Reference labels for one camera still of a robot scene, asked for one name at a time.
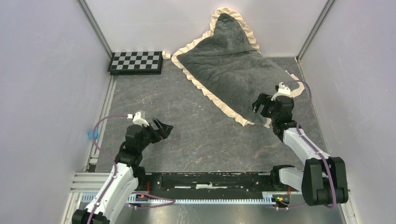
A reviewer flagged white toothed cable tray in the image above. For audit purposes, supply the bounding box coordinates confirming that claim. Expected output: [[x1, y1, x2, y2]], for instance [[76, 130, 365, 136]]
[[81, 191, 291, 205]]

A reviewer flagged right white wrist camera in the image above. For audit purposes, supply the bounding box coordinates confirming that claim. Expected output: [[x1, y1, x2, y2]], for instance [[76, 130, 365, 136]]
[[271, 82, 291, 101]]

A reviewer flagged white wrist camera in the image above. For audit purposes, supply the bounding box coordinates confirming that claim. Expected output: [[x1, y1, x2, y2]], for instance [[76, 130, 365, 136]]
[[271, 82, 291, 101], [127, 111, 150, 127]]

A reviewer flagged small white block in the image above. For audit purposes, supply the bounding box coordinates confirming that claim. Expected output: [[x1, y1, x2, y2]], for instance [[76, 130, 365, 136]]
[[162, 51, 171, 60]]

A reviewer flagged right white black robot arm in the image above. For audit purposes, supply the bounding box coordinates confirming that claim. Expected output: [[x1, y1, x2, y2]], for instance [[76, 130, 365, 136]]
[[252, 93, 349, 208]]

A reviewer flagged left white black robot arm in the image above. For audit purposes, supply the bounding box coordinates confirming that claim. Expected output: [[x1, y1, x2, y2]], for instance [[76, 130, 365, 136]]
[[71, 113, 173, 224]]

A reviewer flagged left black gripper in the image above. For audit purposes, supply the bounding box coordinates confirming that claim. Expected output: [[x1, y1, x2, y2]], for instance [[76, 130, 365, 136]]
[[137, 117, 173, 151]]

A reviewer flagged blue small object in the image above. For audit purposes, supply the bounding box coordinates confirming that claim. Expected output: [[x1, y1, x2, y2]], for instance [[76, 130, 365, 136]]
[[88, 129, 99, 140]]

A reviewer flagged black white checkerboard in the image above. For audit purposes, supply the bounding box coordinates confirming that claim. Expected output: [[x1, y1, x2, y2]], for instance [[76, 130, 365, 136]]
[[107, 51, 163, 76]]

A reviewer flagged grey cream ruffled pillowcase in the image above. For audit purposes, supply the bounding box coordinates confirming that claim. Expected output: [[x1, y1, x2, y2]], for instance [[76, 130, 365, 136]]
[[171, 7, 304, 127]]

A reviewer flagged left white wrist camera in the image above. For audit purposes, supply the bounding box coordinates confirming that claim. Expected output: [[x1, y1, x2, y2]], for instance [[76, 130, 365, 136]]
[[127, 111, 150, 127]]

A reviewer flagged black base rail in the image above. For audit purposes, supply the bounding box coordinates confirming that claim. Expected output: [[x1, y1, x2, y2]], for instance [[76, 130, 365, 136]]
[[136, 171, 301, 200]]

